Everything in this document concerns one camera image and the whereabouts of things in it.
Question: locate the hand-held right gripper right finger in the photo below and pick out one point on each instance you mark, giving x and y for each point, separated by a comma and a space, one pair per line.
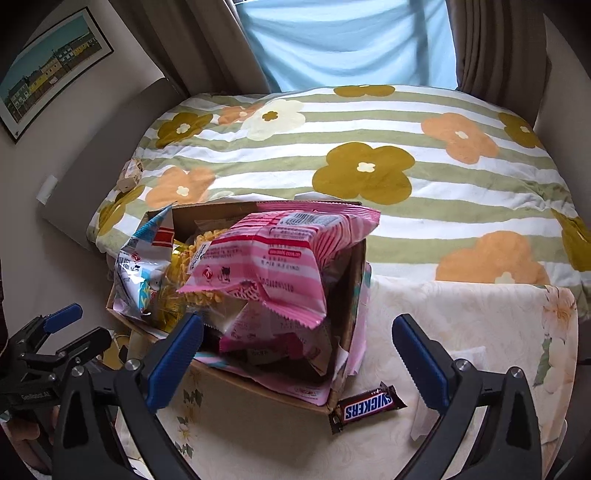
421, 364

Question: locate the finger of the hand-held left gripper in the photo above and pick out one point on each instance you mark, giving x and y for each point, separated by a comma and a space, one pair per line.
87, 344
62, 317

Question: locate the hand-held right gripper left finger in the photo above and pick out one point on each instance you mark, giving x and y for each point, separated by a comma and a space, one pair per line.
175, 362

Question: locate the yellow snack packet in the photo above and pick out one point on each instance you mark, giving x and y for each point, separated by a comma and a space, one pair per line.
173, 304

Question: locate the brown chocolate bar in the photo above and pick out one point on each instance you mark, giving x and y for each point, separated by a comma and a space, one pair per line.
369, 406

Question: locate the blue and white snack packet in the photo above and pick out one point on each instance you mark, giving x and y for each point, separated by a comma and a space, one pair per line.
134, 272

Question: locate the pink and white snack packet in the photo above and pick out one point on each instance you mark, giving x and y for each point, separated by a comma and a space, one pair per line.
258, 341

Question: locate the cardboard box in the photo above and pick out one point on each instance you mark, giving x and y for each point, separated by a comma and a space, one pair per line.
258, 392

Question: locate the clear waffle biscuit packet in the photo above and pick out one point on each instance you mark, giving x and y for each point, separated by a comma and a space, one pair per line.
203, 244

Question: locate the pink striped snack packet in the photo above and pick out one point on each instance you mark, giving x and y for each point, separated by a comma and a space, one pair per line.
277, 263

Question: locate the person's left hand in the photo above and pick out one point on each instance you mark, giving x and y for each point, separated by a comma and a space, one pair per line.
25, 436

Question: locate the cream floral tablecloth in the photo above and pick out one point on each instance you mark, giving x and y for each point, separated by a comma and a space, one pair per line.
286, 443

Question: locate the small beige packet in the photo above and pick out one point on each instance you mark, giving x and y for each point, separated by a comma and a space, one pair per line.
130, 174

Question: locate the grey board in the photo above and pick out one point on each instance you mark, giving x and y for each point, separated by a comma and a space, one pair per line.
115, 138

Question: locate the striped floral blanket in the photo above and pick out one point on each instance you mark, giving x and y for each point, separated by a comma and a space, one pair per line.
369, 138

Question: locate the brown curtain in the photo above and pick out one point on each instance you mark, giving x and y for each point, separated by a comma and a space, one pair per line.
203, 41
489, 55

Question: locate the light blue sheer curtain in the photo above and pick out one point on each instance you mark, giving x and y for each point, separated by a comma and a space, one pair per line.
346, 41

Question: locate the white wall socket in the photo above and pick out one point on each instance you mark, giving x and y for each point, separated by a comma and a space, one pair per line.
47, 190

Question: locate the framed wall poster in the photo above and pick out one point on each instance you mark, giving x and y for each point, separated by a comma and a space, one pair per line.
51, 74

